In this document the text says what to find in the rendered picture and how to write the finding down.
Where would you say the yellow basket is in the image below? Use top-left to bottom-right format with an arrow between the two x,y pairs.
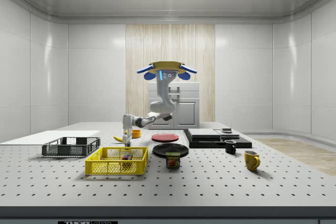
84,146 -> 149,176

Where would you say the red plate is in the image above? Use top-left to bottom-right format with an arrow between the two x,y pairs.
151,133 -> 180,142

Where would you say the black plate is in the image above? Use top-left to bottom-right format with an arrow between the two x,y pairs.
152,143 -> 190,157

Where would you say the flat-sided can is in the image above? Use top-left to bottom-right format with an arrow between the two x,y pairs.
165,152 -> 182,169

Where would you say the dark grey basket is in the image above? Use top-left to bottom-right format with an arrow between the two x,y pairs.
41,136 -> 101,158

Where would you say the white cabinet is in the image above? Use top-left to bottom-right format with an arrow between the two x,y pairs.
147,81 -> 201,130

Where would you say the drone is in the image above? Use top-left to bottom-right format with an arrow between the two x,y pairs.
135,61 -> 198,81

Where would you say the black mug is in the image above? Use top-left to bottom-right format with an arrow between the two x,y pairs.
224,140 -> 237,155

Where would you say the black stove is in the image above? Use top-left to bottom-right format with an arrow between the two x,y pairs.
183,127 -> 254,149

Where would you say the yellow mug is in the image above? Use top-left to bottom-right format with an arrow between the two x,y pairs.
244,150 -> 261,171

